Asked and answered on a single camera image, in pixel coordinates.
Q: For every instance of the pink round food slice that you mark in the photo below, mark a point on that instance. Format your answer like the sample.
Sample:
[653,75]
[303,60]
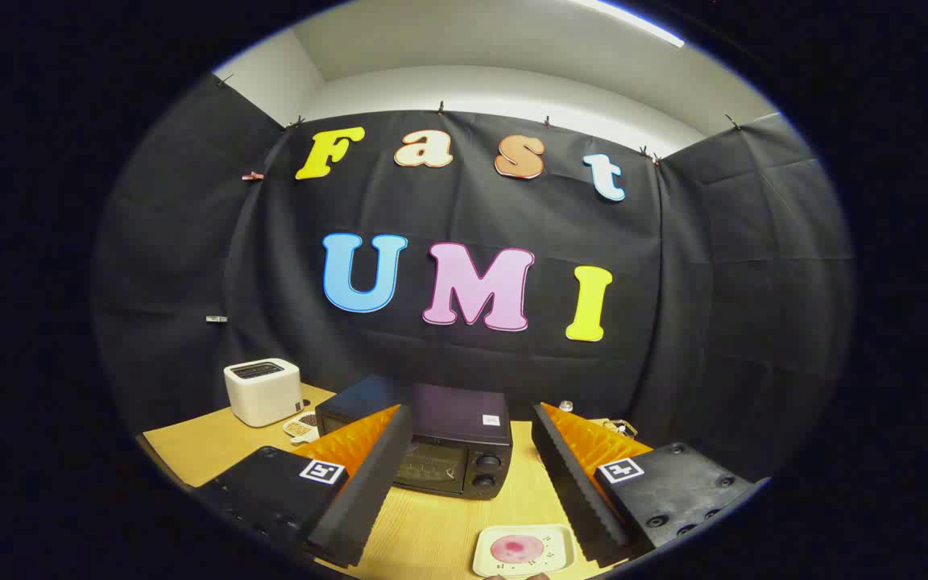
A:
[517,549]

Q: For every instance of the black toaster oven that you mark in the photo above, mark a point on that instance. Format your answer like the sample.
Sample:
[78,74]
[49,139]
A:
[456,419]

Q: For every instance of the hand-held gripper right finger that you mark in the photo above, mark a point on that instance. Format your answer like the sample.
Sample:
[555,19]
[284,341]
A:
[573,483]

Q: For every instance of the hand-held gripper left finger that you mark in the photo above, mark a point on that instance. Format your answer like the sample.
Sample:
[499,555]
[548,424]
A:
[367,491]

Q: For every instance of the white bread toaster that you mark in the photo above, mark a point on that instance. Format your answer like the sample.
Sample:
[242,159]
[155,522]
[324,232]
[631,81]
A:
[263,395]

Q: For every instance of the cream square plate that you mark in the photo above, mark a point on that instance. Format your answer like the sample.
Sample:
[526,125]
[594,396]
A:
[559,556]

